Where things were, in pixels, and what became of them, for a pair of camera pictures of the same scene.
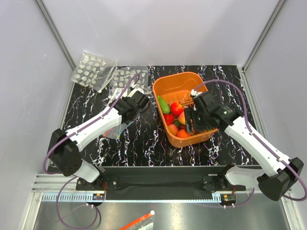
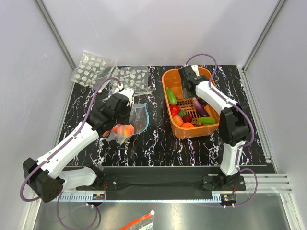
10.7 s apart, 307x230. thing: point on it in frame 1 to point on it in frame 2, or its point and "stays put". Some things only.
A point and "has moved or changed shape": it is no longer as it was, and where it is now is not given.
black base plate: [160, 183] stays put
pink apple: [173, 129] to [178, 120]
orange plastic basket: [182, 87] has moved or changed shape
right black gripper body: [199, 120] to [185, 94]
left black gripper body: [125, 99] to [123, 118]
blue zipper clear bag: [115, 133] to [139, 117]
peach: [182, 119] to [123, 131]
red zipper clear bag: [109, 133] stays put
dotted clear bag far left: [93, 71] stays put
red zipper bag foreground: [145, 223] stays put
